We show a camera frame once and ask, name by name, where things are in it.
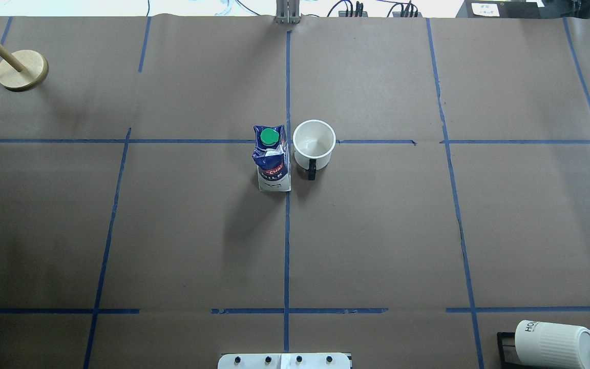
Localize blue white milk carton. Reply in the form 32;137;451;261
252;125;292;192

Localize white smiley face mug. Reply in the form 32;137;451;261
293;119;336;181

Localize black box with label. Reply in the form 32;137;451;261
456;1;542;19

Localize wooden mug tree stand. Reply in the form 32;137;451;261
0;42;49;92

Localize aluminium frame post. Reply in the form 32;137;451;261
275;0;302;24

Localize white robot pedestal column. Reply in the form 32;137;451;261
217;352;353;368

